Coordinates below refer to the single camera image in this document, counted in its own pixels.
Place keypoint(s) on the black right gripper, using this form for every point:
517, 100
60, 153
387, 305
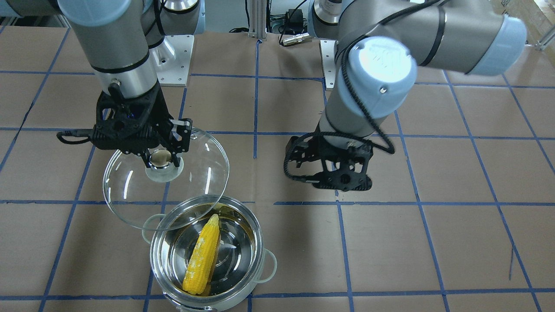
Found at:
162, 113

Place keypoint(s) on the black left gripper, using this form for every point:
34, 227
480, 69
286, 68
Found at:
303, 152

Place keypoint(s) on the clear glass pot lid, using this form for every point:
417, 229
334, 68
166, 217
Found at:
162, 196

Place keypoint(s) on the yellow corn cob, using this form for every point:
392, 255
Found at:
202, 262

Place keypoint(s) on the pale green cooking pot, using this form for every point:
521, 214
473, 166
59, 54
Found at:
242, 260

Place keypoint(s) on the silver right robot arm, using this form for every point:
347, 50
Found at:
120, 39

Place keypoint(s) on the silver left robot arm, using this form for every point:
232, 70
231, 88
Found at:
465, 36

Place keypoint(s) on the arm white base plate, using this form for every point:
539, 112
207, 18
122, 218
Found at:
172, 59
364, 65

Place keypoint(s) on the aluminium frame post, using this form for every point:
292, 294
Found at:
257, 18

